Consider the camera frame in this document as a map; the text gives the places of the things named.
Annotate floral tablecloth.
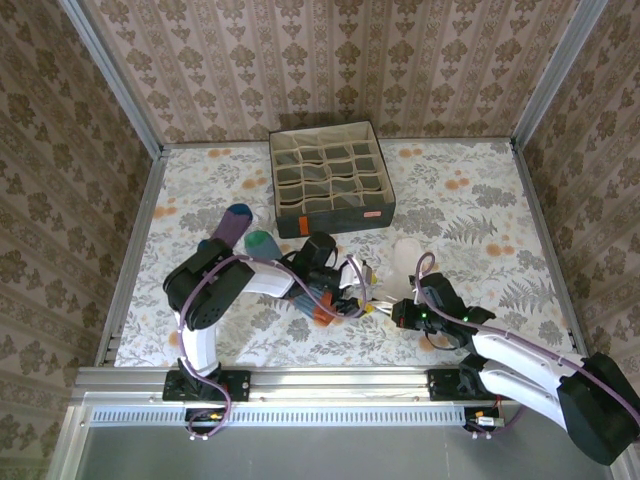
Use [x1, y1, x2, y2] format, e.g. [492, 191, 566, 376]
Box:
[113, 141, 577, 369]

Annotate grey metal panel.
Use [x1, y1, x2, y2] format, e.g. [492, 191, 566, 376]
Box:
[74, 424, 616, 480]

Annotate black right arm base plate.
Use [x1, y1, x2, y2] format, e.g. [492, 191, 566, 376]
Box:
[427, 368, 501, 402]

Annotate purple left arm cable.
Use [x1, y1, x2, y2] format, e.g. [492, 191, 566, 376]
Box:
[177, 253, 377, 442]

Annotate aluminium table side rail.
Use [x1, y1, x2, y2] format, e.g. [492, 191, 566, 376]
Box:
[93, 148, 169, 369]
[509, 139, 592, 364]

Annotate aluminium mounting rail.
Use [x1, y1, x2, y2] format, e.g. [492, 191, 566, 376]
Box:
[73, 365, 471, 407]

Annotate white sock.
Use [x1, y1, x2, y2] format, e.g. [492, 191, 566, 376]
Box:
[384, 238, 426, 304]

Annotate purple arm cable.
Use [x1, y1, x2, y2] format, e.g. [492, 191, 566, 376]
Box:
[412, 251, 640, 441]
[177, 253, 377, 442]

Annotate purple sock with orange cuff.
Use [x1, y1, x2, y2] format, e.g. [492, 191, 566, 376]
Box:
[197, 202, 256, 251]

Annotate short aluminium frame post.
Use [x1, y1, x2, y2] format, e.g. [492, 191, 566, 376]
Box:
[45, 404, 92, 480]

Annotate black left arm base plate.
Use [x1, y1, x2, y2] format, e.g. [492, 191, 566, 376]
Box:
[163, 368, 252, 402]

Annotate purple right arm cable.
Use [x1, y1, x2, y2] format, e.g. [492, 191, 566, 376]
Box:
[412, 251, 640, 441]

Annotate black connector board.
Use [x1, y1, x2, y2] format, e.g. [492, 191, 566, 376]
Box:
[463, 407, 507, 434]
[184, 407, 232, 437]

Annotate grey-blue sock with orange stripes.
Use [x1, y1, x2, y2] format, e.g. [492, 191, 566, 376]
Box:
[243, 229, 346, 330]

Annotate grey fabric sock organizer box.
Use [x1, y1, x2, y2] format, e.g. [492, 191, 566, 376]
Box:
[268, 119, 398, 240]

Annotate slotted grey cable duct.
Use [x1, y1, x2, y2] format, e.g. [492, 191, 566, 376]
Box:
[91, 405, 467, 427]

